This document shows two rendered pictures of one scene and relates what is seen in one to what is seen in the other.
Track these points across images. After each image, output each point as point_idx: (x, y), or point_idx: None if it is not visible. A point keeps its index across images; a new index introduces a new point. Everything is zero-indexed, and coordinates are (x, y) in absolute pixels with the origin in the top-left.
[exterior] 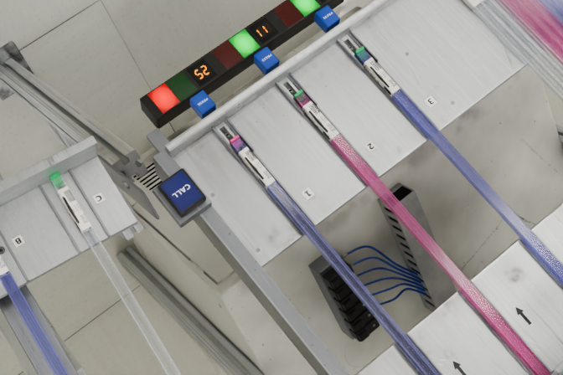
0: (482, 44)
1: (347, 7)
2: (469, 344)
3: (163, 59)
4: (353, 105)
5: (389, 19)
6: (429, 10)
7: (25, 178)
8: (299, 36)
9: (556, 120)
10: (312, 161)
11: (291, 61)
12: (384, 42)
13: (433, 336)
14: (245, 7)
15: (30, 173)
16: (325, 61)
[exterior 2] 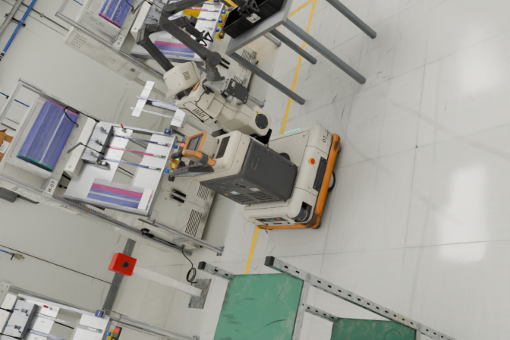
0: (140, 184)
1: (202, 251)
2: (119, 143)
3: (225, 203)
4: (154, 162)
5: (157, 177)
6: (152, 184)
7: (184, 114)
8: (207, 236)
9: (152, 303)
10: (155, 150)
11: (166, 158)
12: (155, 174)
13: (124, 141)
14: (218, 225)
15: (184, 114)
16: (162, 165)
